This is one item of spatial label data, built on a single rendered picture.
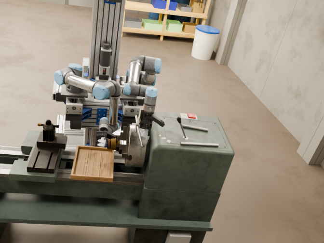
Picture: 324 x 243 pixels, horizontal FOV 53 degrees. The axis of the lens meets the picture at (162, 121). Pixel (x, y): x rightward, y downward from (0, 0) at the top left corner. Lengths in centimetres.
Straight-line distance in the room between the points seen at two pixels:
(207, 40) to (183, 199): 546
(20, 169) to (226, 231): 211
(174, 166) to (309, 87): 353
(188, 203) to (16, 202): 132
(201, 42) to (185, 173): 551
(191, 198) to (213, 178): 25
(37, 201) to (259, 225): 227
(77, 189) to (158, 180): 61
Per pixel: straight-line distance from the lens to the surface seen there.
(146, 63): 246
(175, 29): 857
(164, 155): 225
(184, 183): 244
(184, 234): 278
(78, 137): 398
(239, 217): 375
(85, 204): 272
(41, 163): 242
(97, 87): 246
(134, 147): 229
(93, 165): 253
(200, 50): 768
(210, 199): 261
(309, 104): 543
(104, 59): 288
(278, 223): 391
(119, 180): 246
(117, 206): 273
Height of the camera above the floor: 252
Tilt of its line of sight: 31 degrees down
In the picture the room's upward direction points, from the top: 12 degrees clockwise
